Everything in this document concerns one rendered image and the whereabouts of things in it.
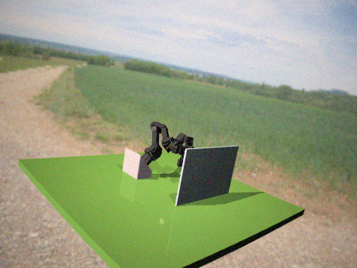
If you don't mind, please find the grey wall panel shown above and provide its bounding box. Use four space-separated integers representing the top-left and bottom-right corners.
175 145 239 206

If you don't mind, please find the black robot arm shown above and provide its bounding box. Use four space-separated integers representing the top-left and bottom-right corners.
142 121 186 165

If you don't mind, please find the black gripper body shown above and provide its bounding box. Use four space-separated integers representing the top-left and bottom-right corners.
177 136 194 167

